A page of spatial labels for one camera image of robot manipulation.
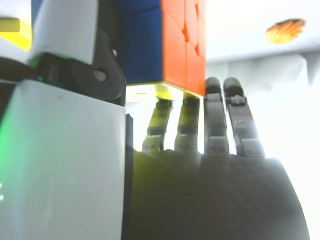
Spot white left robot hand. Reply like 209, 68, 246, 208
0, 0, 311, 240

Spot colourful puzzle cube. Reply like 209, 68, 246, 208
31, 0, 207, 101

